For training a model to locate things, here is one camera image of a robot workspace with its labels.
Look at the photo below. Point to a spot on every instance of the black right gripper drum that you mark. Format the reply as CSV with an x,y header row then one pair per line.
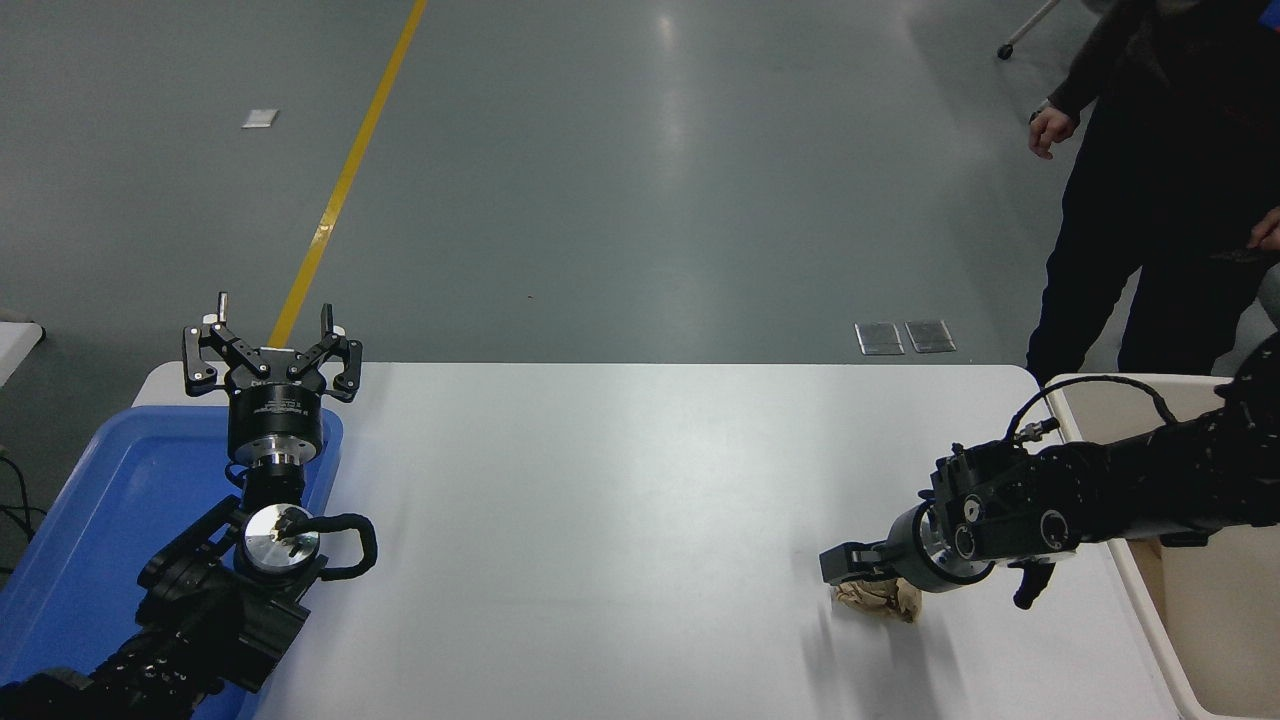
x,y
908,555

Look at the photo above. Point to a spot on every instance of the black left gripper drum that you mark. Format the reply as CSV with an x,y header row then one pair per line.
x,y
275,415

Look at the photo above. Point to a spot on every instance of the tan paper ball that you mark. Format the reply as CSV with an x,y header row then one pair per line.
x,y
880,598

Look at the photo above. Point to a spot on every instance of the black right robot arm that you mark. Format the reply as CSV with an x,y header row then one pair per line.
x,y
1120,490

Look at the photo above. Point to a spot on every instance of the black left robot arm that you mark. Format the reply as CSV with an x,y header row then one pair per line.
x,y
200,615

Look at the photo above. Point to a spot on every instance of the person's right hand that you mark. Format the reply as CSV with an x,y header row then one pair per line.
x,y
1052,128

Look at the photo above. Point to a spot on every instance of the person's left hand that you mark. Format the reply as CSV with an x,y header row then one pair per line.
x,y
1268,233

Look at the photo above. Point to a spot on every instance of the blue plastic tray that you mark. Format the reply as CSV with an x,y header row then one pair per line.
x,y
100,500

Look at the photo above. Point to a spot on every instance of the metal floor plate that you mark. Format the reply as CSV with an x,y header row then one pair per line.
x,y
879,338
930,336

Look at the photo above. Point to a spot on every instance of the white side table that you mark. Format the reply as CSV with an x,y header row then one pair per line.
x,y
15,345

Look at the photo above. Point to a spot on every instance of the small white floor plate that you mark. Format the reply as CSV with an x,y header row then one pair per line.
x,y
260,118

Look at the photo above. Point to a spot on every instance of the large pale bin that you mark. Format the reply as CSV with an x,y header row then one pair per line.
x,y
1200,600

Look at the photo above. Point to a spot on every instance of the person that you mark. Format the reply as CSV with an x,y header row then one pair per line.
x,y
1160,200

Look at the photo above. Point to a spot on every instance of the white caster leg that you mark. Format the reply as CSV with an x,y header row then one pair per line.
x,y
1025,28

